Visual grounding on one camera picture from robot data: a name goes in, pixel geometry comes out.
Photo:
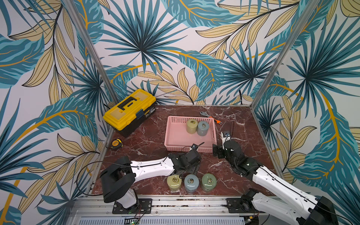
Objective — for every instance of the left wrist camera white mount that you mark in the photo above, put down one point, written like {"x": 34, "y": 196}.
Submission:
{"x": 194, "y": 147}

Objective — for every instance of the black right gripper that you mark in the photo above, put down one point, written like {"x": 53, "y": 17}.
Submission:
{"x": 221, "y": 151}

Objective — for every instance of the blue canister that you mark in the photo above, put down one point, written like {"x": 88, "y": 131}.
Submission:
{"x": 191, "y": 183}
{"x": 202, "y": 128}

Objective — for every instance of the left aluminium frame post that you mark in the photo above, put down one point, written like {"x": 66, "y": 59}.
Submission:
{"x": 75, "y": 16}

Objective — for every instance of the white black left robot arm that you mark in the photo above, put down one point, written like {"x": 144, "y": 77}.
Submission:
{"x": 119, "y": 177}

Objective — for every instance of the yellow black plastic toolbox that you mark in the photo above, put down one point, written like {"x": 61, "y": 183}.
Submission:
{"x": 130, "y": 113}

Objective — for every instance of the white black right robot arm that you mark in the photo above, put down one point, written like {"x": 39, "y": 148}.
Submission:
{"x": 294, "y": 206}

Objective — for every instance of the aluminium frame post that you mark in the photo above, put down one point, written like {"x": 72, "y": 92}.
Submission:
{"x": 75, "y": 16}
{"x": 308, "y": 10}

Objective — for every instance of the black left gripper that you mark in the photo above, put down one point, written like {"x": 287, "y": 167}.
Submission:
{"x": 194, "y": 169}

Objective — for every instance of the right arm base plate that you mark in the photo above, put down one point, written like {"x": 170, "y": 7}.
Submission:
{"x": 239, "y": 205}

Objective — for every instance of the aluminium front rail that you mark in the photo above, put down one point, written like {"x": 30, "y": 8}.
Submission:
{"x": 182, "y": 210}

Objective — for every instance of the right aluminium frame post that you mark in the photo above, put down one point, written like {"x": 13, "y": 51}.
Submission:
{"x": 308, "y": 10}

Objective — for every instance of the yellow black tape measure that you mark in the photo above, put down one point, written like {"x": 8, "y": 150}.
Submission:
{"x": 116, "y": 144}

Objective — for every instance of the adjustable wrench orange handle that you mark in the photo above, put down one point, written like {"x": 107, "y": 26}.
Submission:
{"x": 208, "y": 116}

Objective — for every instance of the green canister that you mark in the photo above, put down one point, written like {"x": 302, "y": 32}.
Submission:
{"x": 208, "y": 182}

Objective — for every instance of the yellow-green canister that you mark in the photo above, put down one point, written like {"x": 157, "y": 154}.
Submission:
{"x": 174, "y": 182}
{"x": 191, "y": 126}

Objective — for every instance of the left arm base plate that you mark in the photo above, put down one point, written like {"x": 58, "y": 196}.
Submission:
{"x": 137, "y": 205}

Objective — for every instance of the pink perforated plastic basket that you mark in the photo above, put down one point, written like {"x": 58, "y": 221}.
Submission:
{"x": 177, "y": 137}

